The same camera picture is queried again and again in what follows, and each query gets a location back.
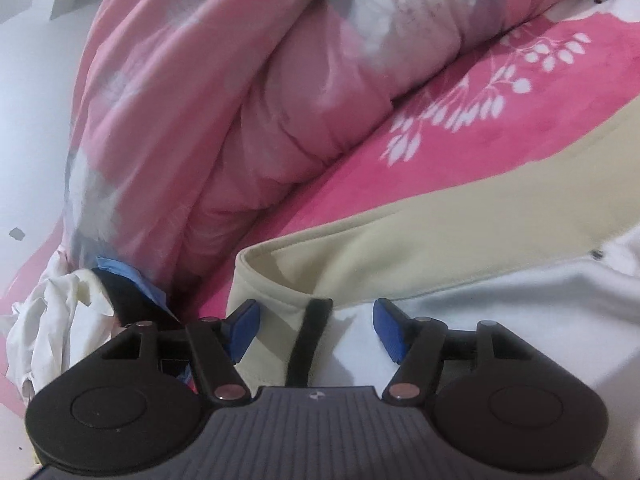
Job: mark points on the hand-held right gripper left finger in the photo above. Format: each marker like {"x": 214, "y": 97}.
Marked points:
{"x": 245, "y": 332}

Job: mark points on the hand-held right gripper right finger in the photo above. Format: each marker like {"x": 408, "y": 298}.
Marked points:
{"x": 392, "y": 330}

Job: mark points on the beige zip jacket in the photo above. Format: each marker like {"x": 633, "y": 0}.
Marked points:
{"x": 450, "y": 220}

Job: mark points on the pile of white clothes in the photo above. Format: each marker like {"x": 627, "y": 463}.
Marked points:
{"x": 45, "y": 330}

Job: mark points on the light blue garment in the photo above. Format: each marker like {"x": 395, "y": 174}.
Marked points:
{"x": 140, "y": 280}

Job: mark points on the black garment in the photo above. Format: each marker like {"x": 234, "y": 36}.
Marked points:
{"x": 130, "y": 300}

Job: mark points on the pink floral quilt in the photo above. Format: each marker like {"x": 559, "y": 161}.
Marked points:
{"x": 225, "y": 110}

